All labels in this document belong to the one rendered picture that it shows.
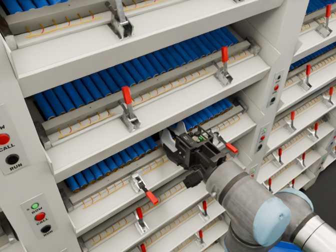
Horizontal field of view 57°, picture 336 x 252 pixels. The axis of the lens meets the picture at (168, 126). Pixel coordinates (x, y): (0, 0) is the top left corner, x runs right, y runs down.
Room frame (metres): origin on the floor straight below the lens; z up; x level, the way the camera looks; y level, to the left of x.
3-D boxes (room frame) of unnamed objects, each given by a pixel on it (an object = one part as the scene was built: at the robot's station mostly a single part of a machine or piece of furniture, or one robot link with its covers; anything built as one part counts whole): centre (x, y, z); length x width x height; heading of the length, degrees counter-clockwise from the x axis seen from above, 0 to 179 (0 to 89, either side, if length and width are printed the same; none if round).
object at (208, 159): (0.50, -0.08, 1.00); 0.12 x 0.08 x 0.09; 37
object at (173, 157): (0.54, -0.02, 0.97); 0.09 x 0.05 x 0.02; 41
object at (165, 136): (0.57, 0.00, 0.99); 0.09 x 0.03 x 0.06; 41
